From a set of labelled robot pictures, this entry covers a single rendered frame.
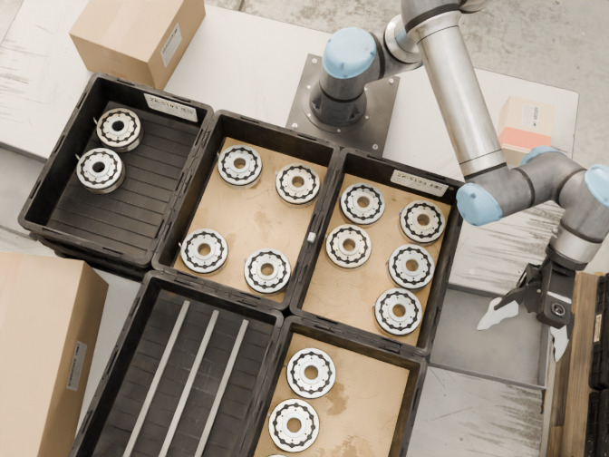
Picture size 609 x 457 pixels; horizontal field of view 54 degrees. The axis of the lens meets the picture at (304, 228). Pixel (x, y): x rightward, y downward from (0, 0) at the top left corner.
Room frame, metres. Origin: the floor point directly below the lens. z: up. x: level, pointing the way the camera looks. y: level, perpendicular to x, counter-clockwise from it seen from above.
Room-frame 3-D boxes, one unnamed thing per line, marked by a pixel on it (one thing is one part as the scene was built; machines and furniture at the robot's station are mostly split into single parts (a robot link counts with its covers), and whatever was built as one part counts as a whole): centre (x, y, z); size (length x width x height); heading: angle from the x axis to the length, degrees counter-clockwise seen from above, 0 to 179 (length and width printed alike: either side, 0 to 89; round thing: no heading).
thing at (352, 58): (0.88, -0.06, 0.91); 0.13 x 0.12 x 0.14; 119
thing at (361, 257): (0.43, -0.10, 0.86); 0.10 x 0.10 x 0.01
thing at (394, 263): (0.40, -0.25, 0.86); 0.10 x 0.10 x 0.01
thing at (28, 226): (0.54, 0.42, 0.92); 0.40 x 0.30 x 0.02; 169
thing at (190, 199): (0.48, 0.12, 0.87); 0.40 x 0.30 x 0.11; 169
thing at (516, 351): (0.30, -0.46, 0.73); 0.27 x 0.20 x 0.05; 84
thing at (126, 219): (0.54, 0.42, 0.87); 0.40 x 0.30 x 0.11; 169
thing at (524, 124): (0.85, -0.55, 0.74); 0.16 x 0.12 x 0.07; 173
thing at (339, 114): (0.87, -0.05, 0.80); 0.15 x 0.15 x 0.10
